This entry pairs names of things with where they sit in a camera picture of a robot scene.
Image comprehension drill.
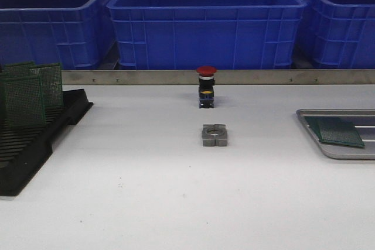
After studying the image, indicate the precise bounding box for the green perforated circuit board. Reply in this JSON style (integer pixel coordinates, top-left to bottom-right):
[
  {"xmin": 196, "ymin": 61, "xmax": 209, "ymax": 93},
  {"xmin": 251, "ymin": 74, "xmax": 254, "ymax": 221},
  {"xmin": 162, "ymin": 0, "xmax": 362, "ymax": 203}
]
[{"xmin": 305, "ymin": 117, "xmax": 357, "ymax": 142}]

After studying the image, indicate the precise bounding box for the green board rear right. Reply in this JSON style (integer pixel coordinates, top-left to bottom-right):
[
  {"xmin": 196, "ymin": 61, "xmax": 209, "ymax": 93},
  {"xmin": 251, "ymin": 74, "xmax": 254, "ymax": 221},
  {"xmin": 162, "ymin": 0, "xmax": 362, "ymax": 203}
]
[{"xmin": 29, "ymin": 63, "xmax": 63, "ymax": 108}]

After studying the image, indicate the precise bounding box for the green board front upright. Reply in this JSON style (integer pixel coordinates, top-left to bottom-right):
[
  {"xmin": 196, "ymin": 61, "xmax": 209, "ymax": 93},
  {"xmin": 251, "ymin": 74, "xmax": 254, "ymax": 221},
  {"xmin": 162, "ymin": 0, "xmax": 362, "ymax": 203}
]
[{"xmin": 3, "ymin": 75, "xmax": 46, "ymax": 128}]

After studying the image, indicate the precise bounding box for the black slotted board rack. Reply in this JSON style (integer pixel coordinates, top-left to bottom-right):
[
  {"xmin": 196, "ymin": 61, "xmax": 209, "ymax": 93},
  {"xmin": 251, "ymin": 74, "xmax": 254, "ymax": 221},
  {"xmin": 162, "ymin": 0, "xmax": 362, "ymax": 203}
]
[{"xmin": 1, "ymin": 89, "xmax": 93, "ymax": 197}]

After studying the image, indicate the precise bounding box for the green board rear left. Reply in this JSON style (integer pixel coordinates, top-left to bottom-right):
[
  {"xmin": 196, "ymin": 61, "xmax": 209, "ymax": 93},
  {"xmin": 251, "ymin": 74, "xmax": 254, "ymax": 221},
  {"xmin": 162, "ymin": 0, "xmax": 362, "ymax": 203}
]
[{"xmin": 3, "ymin": 61, "xmax": 35, "ymax": 77}]

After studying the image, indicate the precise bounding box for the silver metal tray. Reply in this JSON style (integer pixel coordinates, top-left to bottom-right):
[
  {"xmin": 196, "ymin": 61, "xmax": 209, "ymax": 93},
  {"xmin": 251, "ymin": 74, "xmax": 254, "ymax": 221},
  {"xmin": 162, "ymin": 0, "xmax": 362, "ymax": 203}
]
[{"xmin": 296, "ymin": 109, "xmax": 374, "ymax": 160}]

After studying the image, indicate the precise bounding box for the green board far left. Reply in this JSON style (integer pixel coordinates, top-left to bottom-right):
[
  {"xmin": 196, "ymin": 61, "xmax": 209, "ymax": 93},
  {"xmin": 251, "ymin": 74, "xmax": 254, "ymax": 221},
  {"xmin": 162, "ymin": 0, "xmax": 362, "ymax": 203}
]
[{"xmin": 0, "ymin": 72, "xmax": 9, "ymax": 122}]

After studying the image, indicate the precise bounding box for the red emergency stop button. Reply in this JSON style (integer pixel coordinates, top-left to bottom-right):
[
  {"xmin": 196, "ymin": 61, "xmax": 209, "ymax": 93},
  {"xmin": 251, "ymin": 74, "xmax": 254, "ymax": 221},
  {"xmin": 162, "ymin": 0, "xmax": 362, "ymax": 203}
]
[{"xmin": 196, "ymin": 66, "xmax": 217, "ymax": 108}]

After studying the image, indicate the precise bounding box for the grey square metal block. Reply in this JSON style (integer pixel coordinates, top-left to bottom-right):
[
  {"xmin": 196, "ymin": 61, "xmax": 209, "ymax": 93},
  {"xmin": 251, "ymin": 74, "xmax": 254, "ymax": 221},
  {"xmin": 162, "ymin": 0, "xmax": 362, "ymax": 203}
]
[{"xmin": 201, "ymin": 124, "xmax": 228, "ymax": 147}]

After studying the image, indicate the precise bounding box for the centre blue plastic crate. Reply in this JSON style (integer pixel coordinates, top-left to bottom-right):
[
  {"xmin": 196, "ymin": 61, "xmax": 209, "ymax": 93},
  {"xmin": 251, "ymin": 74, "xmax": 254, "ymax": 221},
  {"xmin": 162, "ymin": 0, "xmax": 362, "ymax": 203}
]
[{"xmin": 108, "ymin": 0, "xmax": 305, "ymax": 70}]

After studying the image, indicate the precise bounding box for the blue plastic crate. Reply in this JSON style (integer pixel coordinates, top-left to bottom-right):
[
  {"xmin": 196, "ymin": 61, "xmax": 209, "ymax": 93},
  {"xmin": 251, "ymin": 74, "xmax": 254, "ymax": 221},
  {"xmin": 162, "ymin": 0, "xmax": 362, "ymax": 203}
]
[
  {"xmin": 1, "ymin": 0, "xmax": 115, "ymax": 70},
  {"xmin": 296, "ymin": 0, "xmax": 374, "ymax": 69},
  {"xmin": 108, "ymin": 0, "xmax": 305, "ymax": 70}
]

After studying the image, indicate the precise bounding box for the left blue plastic crate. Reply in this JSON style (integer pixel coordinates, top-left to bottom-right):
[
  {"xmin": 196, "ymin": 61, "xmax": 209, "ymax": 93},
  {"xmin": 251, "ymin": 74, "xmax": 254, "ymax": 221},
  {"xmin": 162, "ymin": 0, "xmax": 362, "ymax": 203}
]
[{"xmin": 1, "ymin": 0, "xmax": 115, "ymax": 70}]

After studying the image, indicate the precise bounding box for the right blue plastic crate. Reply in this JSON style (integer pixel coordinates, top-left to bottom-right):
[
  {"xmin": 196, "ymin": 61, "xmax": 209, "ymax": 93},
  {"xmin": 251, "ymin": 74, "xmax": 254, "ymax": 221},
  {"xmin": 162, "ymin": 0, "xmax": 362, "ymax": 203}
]
[{"xmin": 296, "ymin": 0, "xmax": 374, "ymax": 69}]

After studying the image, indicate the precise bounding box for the steel table edge rail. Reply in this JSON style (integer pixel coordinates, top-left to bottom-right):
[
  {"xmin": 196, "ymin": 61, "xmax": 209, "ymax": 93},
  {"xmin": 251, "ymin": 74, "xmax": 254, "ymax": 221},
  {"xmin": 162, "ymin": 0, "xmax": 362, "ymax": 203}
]
[{"xmin": 62, "ymin": 69, "xmax": 374, "ymax": 85}]

